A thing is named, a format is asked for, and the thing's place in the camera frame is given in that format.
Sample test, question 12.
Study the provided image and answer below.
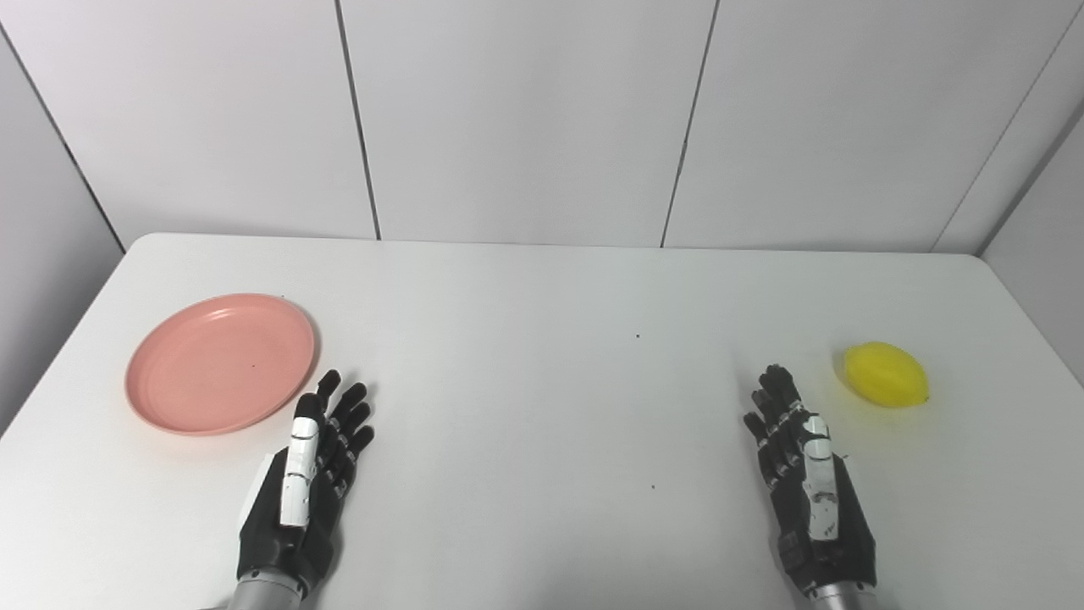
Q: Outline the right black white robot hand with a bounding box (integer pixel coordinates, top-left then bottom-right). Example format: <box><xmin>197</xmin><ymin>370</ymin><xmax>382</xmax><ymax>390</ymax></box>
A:
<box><xmin>744</xmin><ymin>364</ymin><xmax>878</xmax><ymax>598</ymax></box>

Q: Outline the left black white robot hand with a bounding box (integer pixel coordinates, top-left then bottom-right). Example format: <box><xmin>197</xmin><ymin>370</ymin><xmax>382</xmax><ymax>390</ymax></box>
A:
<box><xmin>237</xmin><ymin>369</ymin><xmax>376</xmax><ymax>594</ymax></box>

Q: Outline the yellow lemon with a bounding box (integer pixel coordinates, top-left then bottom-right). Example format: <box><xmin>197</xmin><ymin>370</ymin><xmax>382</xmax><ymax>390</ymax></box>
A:
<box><xmin>842</xmin><ymin>341</ymin><xmax>930</xmax><ymax>409</ymax></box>

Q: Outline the pink round plate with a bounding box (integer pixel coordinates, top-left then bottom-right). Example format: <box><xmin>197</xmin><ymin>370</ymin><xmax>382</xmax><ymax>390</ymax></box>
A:
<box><xmin>124</xmin><ymin>293</ymin><xmax>316</xmax><ymax>437</ymax></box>

